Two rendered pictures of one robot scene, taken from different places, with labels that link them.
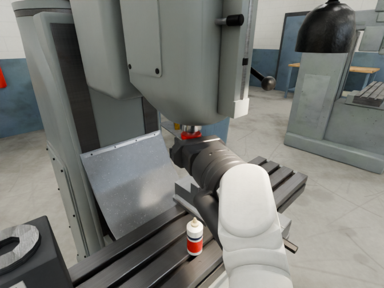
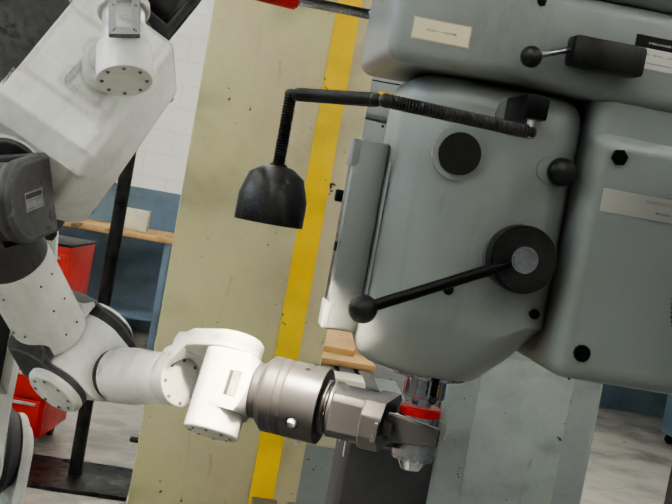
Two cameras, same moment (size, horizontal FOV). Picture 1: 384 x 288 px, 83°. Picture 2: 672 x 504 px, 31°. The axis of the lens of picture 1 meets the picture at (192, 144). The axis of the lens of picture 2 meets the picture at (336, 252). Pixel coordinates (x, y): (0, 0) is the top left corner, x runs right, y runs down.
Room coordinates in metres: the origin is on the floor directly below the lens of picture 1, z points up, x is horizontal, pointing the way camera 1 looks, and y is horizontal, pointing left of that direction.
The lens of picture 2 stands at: (1.15, -1.18, 1.49)
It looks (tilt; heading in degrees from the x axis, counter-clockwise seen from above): 3 degrees down; 126
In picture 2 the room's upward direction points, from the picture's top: 10 degrees clockwise
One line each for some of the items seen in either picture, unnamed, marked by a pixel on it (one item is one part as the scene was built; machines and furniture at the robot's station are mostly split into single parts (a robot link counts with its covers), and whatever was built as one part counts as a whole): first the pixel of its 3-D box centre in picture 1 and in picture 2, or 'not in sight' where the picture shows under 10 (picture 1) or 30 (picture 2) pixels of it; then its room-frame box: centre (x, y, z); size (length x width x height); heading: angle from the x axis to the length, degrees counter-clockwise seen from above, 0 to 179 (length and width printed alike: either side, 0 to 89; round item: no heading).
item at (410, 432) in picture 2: not in sight; (410, 432); (0.47, -0.03, 1.24); 0.06 x 0.02 x 0.03; 22
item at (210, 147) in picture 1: (208, 162); (338, 412); (0.37, -0.03, 1.24); 0.13 x 0.12 x 0.10; 112
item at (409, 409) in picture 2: (191, 135); (420, 410); (0.46, 0.00, 1.26); 0.05 x 0.05 x 0.01
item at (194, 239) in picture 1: (194, 234); not in sight; (0.39, -0.01, 1.02); 0.04 x 0.04 x 0.11
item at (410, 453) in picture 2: not in sight; (415, 436); (0.46, 0.00, 1.23); 0.05 x 0.05 x 0.05
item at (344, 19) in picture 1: (326, 28); (273, 193); (0.35, -0.19, 1.48); 0.07 x 0.07 x 0.06
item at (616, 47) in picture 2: not in sight; (579, 57); (0.60, -0.05, 1.66); 0.12 x 0.04 x 0.04; 42
